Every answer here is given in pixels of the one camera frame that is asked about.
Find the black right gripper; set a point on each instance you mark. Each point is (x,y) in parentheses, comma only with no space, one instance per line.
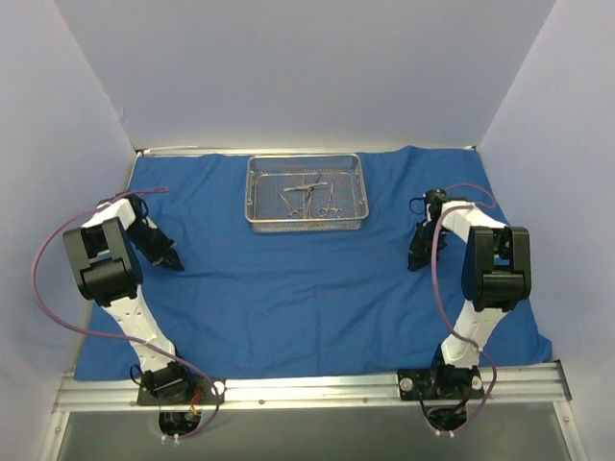
(424,242)

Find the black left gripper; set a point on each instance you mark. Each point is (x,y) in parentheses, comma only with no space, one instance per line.
(160,249)

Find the blue surgical cloth wrap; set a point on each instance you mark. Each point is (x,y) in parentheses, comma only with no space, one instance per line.
(256,305)

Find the steel mesh instrument tray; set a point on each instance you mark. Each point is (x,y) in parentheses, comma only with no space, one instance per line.
(268,175)

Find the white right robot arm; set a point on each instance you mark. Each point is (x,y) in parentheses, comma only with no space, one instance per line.
(495,274)

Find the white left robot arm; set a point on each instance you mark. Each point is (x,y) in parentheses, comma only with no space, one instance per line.
(101,253)

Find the steel surgical clamp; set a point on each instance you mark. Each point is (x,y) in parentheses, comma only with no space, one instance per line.
(330,210)

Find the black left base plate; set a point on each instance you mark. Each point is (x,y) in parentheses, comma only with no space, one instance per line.
(211,389)

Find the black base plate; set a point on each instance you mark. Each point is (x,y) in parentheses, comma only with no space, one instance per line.
(211,389)
(442,383)

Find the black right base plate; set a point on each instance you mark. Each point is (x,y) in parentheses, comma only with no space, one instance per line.
(442,383)

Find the aluminium front rail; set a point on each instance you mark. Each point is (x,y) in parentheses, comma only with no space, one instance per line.
(542,383)

